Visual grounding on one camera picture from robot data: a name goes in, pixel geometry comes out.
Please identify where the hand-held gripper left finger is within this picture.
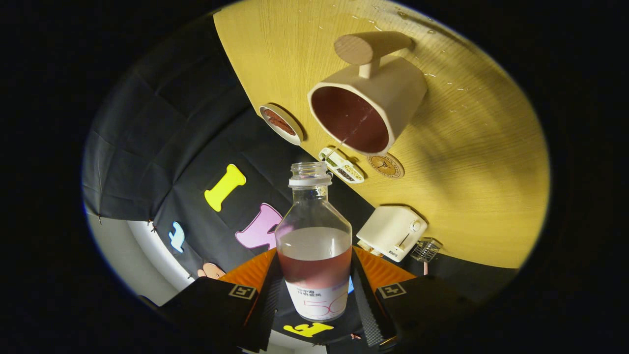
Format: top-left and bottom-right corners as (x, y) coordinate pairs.
(157, 247), (284, 353)

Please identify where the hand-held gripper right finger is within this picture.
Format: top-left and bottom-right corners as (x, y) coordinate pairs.
(350, 247), (487, 351)

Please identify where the clear juice bottle pink label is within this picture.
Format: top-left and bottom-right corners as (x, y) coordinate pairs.
(274, 162), (353, 323)

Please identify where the round brown coaster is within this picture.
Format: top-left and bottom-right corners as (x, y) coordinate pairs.
(367, 153), (405, 179)

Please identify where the beige cup wooden handle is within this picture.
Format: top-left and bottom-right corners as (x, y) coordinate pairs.
(308, 31), (428, 156)

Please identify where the white toaster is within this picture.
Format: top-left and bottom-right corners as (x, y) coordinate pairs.
(356, 206), (428, 262)

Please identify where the white divided dish with beans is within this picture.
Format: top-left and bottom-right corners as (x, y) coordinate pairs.
(318, 147), (365, 184)

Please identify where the wooden table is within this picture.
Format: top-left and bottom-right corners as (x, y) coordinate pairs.
(213, 0), (550, 269)

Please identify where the white round plate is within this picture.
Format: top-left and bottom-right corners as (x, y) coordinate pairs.
(259, 104), (304, 146)

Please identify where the black backdrop cloth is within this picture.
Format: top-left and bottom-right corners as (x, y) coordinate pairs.
(83, 15), (516, 354)

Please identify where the metal wire mesh holder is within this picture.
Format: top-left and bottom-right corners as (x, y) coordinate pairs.
(410, 238), (442, 263)

